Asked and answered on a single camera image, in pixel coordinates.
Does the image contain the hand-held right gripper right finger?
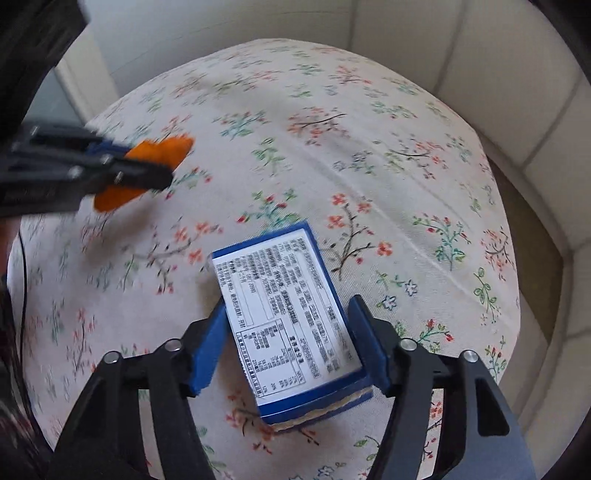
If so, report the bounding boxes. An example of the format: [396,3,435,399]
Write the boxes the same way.
[347,294,539,480]

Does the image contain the black cable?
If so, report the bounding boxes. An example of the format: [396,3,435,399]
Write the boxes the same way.
[16,228,31,384]

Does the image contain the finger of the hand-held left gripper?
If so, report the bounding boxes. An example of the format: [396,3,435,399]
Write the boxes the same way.
[69,156,174,200]
[28,126,134,161]

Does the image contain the blue box with white label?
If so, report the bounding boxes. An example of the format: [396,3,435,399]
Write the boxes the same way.
[211,222,372,425]

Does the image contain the brown floor mat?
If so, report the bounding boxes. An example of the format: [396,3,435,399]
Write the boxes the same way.
[480,152,566,352]

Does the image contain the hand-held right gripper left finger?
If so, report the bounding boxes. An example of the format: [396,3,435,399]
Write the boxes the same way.
[46,302,228,480]

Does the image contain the floral tablecloth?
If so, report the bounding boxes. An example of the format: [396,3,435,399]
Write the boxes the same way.
[7,38,520,480]

